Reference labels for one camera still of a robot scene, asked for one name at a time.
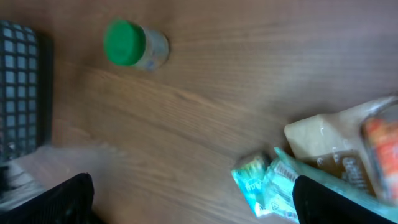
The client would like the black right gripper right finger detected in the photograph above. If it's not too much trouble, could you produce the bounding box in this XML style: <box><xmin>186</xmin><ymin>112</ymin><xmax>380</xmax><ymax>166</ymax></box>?
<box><xmin>293</xmin><ymin>175</ymin><xmax>394</xmax><ymax>224</ymax></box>

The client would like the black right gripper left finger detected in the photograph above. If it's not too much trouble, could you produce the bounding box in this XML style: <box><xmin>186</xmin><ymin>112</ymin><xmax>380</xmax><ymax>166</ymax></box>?
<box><xmin>1</xmin><ymin>173</ymin><xmax>95</xmax><ymax>224</ymax></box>

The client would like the teal tissue pack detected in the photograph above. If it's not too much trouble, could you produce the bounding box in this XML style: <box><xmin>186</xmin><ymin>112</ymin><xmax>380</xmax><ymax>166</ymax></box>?
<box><xmin>262</xmin><ymin>147</ymin><xmax>397</xmax><ymax>223</ymax></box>

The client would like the beige brown snack bag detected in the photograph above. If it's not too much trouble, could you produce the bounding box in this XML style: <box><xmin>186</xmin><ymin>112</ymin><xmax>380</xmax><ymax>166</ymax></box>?
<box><xmin>284</xmin><ymin>96</ymin><xmax>397</xmax><ymax>199</ymax></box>

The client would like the green tissue pack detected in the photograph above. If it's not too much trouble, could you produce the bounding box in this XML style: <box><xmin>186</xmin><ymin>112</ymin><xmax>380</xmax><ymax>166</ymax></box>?
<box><xmin>231</xmin><ymin>151</ymin><xmax>270</xmax><ymax>218</ymax></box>

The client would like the orange tissue pack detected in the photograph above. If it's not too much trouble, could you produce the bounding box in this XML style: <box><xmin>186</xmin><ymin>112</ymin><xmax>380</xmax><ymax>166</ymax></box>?
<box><xmin>361</xmin><ymin>103</ymin><xmax>397</xmax><ymax>206</ymax></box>

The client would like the green lid jar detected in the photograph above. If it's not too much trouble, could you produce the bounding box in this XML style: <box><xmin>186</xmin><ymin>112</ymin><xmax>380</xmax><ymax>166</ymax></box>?
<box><xmin>103</xmin><ymin>19</ymin><xmax>170</xmax><ymax>71</ymax></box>

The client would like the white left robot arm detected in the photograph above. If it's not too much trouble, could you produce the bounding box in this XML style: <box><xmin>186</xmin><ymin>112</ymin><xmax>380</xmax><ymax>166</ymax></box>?
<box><xmin>1</xmin><ymin>144</ymin><xmax>126</xmax><ymax>216</ymax></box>

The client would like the black mesh basket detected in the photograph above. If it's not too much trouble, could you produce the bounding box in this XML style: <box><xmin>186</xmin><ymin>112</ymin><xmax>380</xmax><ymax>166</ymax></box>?
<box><xmin>1</xmin><ymin>20</ymin><xmax>54</xmax><ymax>162</ymax></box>

